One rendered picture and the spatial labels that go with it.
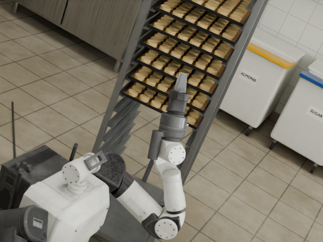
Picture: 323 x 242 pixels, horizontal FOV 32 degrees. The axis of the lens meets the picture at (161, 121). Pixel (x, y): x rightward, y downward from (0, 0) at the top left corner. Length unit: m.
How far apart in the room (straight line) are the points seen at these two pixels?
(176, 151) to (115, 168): 0.22
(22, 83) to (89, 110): 0.57
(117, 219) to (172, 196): 1.39
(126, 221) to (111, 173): 1.41
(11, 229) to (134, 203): 0.50
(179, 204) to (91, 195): 0.33
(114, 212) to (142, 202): 1.38
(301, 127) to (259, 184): 0.69
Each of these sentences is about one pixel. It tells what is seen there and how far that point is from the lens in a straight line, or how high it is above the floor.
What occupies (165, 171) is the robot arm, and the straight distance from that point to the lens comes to 1.92.
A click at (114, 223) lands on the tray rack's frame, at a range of 3.23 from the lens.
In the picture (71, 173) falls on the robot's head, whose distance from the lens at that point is 1.66.
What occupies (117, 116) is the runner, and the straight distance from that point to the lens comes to 2.92.
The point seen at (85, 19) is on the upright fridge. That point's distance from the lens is 5.22.
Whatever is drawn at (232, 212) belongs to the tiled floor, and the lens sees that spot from 4.02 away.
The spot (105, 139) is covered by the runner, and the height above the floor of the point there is 0.68.
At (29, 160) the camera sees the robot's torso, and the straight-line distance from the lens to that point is 1.81.
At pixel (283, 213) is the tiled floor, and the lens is 4.31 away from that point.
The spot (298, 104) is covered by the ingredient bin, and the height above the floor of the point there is 0.51.
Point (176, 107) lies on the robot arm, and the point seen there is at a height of 1.38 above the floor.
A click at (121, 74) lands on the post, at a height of 1.05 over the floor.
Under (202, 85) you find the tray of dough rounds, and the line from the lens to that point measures 2.65.
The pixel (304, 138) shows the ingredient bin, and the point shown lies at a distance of 4.90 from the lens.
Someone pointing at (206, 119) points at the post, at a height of 1.03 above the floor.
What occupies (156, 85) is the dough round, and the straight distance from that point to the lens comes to 2.74.
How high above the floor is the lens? 2.15
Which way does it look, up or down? 27 degrees down
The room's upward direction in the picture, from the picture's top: 22 degrees clockwise
